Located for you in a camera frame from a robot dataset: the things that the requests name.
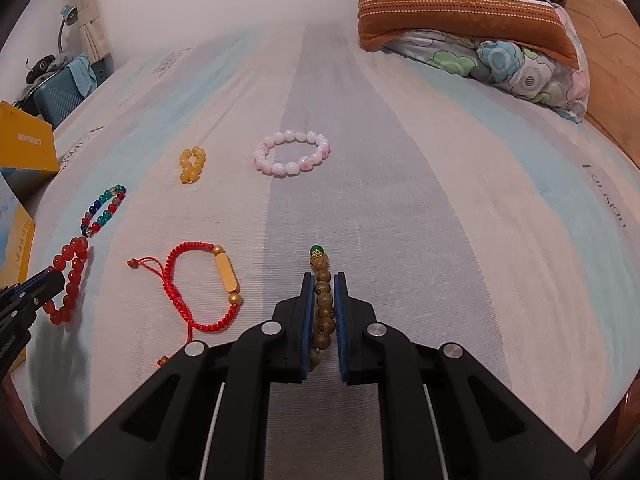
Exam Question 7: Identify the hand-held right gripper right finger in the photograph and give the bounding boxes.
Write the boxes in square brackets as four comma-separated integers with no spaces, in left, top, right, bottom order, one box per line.
[334,272,591,480]

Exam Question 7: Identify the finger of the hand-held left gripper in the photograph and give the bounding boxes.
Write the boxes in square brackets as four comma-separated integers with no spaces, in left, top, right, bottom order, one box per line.
[15,267,67,311]
[0,285,36,376]

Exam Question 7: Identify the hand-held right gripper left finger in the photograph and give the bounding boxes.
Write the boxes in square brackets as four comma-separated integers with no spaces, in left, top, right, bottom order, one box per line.
[60,272,316,480]

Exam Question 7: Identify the red bead bracelet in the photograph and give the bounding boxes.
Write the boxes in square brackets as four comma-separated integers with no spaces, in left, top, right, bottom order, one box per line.
[42,236,90,325]

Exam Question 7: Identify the brown wooden bead bracelet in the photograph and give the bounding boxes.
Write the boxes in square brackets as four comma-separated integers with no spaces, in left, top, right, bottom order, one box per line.
[307,245,335,373]

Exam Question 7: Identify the multicolour glass bead bracelet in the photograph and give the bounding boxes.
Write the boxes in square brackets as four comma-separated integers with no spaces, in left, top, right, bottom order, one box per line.
[80,185,127,238]

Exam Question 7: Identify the red cord bracelet gold tube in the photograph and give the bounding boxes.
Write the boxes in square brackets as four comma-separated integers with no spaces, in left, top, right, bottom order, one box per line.
[126,242,244,366]

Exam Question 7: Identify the yellow and white cardboard box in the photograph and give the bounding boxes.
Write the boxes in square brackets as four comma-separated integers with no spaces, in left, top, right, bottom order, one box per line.
[0,101,61,288]

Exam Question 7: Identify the pink bead bracelet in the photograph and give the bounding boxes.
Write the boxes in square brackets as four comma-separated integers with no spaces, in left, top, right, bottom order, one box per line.
[251,130,331,177]

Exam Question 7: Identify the yellow bead bracelet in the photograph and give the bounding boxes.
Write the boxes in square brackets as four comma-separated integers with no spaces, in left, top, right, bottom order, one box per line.
[179,146,207,184]

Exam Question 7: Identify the striped pastel bed sheet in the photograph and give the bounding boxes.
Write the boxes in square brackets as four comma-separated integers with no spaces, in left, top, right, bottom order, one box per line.
[10,22,640,461]

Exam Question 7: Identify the teal suitcase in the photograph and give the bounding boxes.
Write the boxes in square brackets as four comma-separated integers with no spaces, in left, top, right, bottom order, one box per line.
[20,57,108,128]

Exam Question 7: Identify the light blue cloth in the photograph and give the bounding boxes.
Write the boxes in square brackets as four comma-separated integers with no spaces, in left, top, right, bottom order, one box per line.
[65,55,98,96]

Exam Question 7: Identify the black device on suitcase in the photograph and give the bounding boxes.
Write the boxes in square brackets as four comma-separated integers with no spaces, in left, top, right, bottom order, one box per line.
[25,52,76,83]

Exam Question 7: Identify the beige curtain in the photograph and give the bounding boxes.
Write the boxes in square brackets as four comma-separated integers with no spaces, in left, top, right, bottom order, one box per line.
[67,0,116,76]

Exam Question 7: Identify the blue desk lamp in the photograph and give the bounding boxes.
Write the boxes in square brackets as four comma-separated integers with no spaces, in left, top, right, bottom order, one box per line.
[57,5,81,53]

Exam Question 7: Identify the floral quilt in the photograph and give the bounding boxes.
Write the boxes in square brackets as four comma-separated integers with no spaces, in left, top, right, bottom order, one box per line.
[385,2,591,123]

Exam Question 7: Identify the striped folded blankets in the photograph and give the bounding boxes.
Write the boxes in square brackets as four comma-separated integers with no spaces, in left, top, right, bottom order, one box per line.
[357,0,581,68]

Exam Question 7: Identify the wooden headboard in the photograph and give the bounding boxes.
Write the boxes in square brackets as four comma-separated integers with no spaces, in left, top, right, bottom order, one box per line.
[555,0,640,171]

